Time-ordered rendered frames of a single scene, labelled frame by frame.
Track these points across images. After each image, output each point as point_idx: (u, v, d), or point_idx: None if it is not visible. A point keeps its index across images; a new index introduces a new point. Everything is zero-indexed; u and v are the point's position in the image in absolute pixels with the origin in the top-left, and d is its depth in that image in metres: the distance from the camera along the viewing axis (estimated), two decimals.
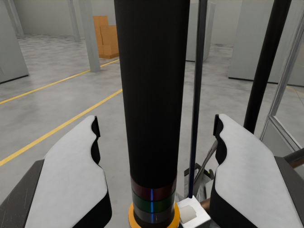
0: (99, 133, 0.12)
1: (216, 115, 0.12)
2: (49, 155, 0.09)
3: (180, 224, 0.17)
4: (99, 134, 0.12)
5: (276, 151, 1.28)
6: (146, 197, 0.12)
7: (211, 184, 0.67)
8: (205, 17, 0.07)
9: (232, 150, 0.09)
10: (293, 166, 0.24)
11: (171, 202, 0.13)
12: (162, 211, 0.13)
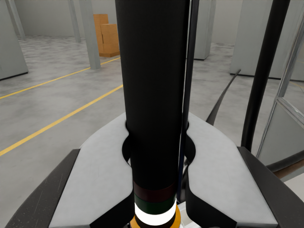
0: None
1: None
2: (85, 146, 0.09)
3: (181, 226, 0.17)
4: None
5: (286, 133, 1.20)
6: (147, 199, 0.12)
7: None
8: (196, 24, 0.08)
9: (200, 146, 0.09)
10: (294, 168, 0.24)
11: (172, 204, 0.13)
12: (163, 212, 0.13)
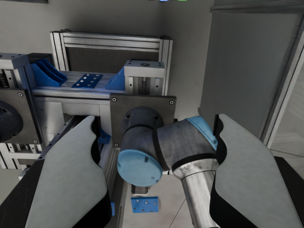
0: (99, 133, 0.12)
1: (216, 115, 0.12)
2: (49, 155, 0.09)
3: None
4: (99, 134, 0.12)
5: None
6: None
7: None
8: None
9: (232, 150, 0.09)
10: None
11: None
12: None
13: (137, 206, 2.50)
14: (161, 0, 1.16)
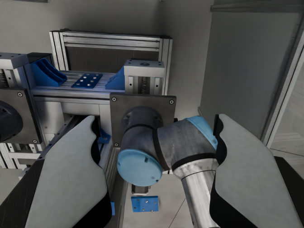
0: (99, 133, 0.12)
1: (216, 115, 0.12)
2: (49, 155, 0.09)
3: None
4: (99, 134, 0.12)
5: None
6: None
7: None
8: None
9: (232, 150, 0.09)
10: None
11: None
12: None
13: (137, 206, 2.50)
14: None
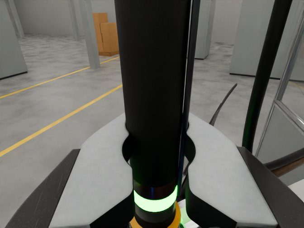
0: None
1: None
2: (85, 146, 0.09)
3: (181, 224, 0.17)
4: None
5: (283, 135, 1.21)
6: (146, 196, 0.12)
7: None
8: (198, 11, 0.07)
9: (200, 146, 0.09)
10: (295, 165, 0.24)
11: (172, 201, 0.13)
12: (163, 210, 0.13)
13: None
14: None
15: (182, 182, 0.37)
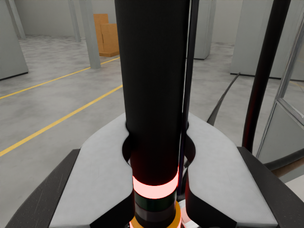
0: None
1: None
2: (85, 146, 0.09)
3: (182, 224, 0.17)
4: None
5: (286, 133, 1.20)
6: (147, 195, 0.12)
7: None
8: (197, 12, 0.08)
9: (200, 146, 0.09)
10: (295, 165, 0.24)
11: (172, 201, 0.13)
12: (163, 209, 0.13)
13: None
14: None
15: (183, 174, 0.35)
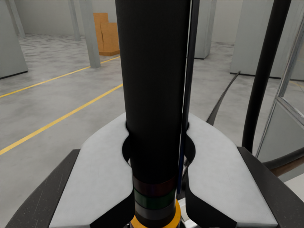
0: None
1: None
2: (85, 146, 0.09)
3: (181, 222, 0.17)
4: None
5: (285, 133, 1.20)
6: (147, 193, 0.12)
7: None
8: (197, 7, 0.07)
9: (200, 146, 0.09)
10: (295, 164, 0.24)
11: (172, 199, 0.13)
12: (163, 207, 0.13)
13: None
14: None
15: (182, 173, 0.35)
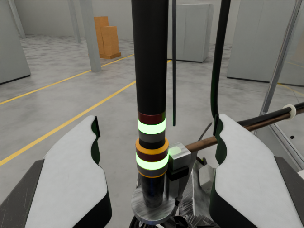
0: (99, 133, 0.12)
1: (216, 115, 0.12)
2: (49, 155, 0.09)
3: (170, 156, 0.26)
4: (99, 134, 0.12)
5: (268, 144, 1.38)
6: (147, 122, 0.20)
7: (203, 169, 0.76)
8: (174, 16, 0.16)
9: (232, 150, 0.09)
10: (255, 126, 0.32)
11: (162, 129, 0.21)
12: (156, 133, 0.21)
13: None
14: None
15: None
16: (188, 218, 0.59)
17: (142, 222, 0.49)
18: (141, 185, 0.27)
